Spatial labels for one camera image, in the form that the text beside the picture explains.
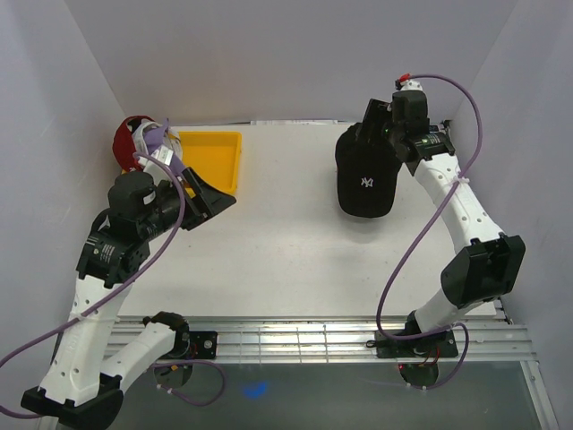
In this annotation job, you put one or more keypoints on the white baseball cap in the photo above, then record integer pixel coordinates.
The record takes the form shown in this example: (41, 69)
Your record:
(148, 136)

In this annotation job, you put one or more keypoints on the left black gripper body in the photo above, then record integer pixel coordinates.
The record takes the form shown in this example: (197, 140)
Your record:
(168, 204)

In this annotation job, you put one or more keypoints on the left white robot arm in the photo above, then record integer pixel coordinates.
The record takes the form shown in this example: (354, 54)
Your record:
(83, 388)

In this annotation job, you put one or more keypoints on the aluminium rail frame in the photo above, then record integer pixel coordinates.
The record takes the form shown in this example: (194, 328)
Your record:
(343, 340)

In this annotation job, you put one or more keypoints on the red baseball cap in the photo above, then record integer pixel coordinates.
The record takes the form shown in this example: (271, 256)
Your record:
(124, 146)

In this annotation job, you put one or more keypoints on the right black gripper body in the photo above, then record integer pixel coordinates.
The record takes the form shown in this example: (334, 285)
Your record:
(380, 114)

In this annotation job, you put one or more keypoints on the purple baseball cap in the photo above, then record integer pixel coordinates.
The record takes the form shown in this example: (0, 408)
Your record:
(167, 157)

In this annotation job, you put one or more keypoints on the black baseball cap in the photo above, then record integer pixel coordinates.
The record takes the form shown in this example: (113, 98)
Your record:
(367, 175)

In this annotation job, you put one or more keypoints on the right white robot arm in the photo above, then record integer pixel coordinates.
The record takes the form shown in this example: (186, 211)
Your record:
(486, 261)

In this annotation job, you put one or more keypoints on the yellow plastic bin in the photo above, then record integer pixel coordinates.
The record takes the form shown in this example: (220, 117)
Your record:
(214, 156)

